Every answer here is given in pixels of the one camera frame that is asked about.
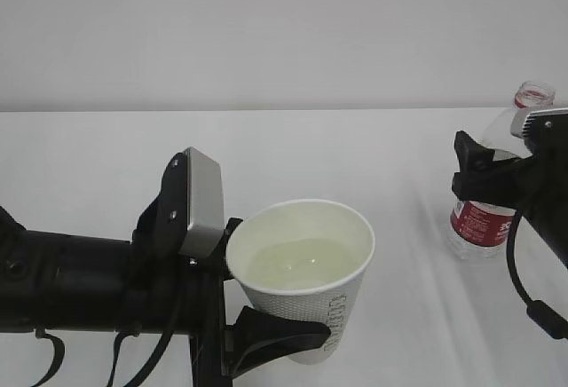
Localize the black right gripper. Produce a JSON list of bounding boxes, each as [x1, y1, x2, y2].
[[452, 130, 567, 267]]

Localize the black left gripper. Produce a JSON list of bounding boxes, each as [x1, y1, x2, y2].
[[185, 217, 331, 386]]

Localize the clear water bottle red label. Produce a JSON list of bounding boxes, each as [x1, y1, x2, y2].
[[447, 81, 556, 259]]

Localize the white paper cup green logo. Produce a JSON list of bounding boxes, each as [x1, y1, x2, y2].
[[225, 199, 375, 365]]

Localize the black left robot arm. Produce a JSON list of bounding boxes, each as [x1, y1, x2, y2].
[[1, 213, 330, 386]]

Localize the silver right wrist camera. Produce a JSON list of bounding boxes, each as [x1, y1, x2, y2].
[[509, 106, 567, 154]]

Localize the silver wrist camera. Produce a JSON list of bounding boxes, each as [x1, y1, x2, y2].
[[131, 146, 225, 266], [509, 106, 567, 154]]

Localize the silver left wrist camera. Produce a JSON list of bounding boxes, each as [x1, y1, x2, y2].
[[131, 146, 225, 266]]

